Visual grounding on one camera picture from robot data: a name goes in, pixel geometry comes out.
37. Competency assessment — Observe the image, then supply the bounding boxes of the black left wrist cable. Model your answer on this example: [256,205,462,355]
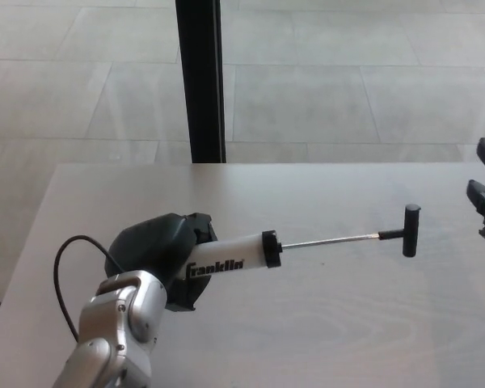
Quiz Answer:
[53,234,124,341]

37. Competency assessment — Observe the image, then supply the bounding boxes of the white air pump black handle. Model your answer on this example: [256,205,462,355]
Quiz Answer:
[183,204,423,282]

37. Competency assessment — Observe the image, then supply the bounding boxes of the black vertical window post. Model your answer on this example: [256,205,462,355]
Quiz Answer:
[174,0,228,164]

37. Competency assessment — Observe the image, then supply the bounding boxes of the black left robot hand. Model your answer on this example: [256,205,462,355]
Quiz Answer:
[104,210,220,314]

